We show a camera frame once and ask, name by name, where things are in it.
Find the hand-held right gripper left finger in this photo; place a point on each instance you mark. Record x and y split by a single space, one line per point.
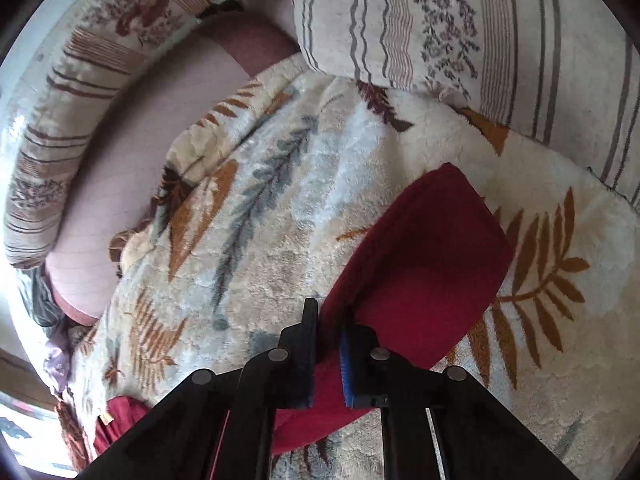
308 360

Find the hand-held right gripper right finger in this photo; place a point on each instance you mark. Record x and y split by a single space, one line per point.
346 367

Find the dark red garment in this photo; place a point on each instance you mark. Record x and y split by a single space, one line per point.
435 260

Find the leaf printed plush blanket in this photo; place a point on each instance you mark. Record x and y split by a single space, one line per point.
280 200

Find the orange floral cloth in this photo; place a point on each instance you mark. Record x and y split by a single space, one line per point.
72 432

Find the purple floral cloth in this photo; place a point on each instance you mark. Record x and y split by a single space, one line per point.
56 357

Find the grey cloth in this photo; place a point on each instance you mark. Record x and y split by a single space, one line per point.
37 297

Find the pink quilted bed sheet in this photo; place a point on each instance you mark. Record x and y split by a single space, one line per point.
150 125

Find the long striped floral pillow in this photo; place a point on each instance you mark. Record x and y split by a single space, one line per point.
75 90

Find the large striped floral pillow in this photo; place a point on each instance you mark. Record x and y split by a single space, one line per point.
450 25

